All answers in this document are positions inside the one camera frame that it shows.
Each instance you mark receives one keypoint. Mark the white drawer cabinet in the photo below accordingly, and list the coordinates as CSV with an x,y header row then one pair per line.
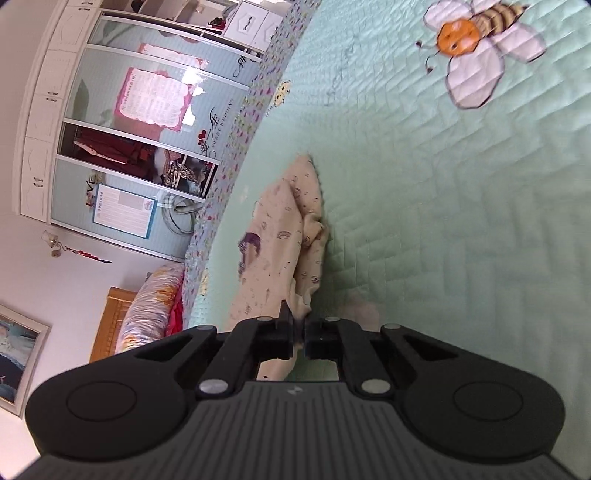
x,y
251,23

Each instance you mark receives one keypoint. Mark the framed wall picture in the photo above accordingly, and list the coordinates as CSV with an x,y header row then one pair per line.
x,y
18,355

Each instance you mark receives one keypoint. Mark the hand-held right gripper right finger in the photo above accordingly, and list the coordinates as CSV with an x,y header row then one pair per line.
x,y
318,341

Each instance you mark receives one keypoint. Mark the wall lamp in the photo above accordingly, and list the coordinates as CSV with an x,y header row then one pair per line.
x,y
51,242

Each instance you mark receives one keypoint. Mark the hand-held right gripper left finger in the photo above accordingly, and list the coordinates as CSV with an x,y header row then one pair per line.
x,y
284,332

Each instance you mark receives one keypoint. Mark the pink floral rolled duvet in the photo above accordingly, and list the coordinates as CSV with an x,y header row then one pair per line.
x,y
147,309

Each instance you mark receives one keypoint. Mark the green bee-print quilt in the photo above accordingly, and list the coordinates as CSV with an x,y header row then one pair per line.
x,y
438,207

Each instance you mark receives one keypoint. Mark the pink bordered poster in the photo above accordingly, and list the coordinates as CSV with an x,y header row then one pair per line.
x,y
175,55
150,99

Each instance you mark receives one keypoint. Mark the purple heart-print bedsheet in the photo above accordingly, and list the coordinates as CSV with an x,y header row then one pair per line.
x,y
244,138

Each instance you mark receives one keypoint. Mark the dark red hanging clothes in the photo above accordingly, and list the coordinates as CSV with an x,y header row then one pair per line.
x,y
120,152

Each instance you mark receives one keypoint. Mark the blue bordered chart poster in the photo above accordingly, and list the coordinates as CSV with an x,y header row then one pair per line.
x,y
124,210

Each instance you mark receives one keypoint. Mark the red blanket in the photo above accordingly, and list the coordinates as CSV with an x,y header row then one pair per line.
x,y
176,314

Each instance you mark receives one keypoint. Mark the pile of clothes in wardrobe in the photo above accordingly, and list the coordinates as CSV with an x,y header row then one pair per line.
x,y
184,174

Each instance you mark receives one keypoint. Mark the light blue sliding-door wardrobe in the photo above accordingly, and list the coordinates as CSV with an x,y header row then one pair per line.
x,y
92,110

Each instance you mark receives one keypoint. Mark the cream printed shirt purple lace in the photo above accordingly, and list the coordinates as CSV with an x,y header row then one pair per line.
x,y
277,240

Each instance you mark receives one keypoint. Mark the red hanging ornament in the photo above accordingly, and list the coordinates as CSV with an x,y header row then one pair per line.
x,y
87,254

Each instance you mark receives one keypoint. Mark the wooden headboard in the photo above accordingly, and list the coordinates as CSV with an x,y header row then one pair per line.
x,y
108,323

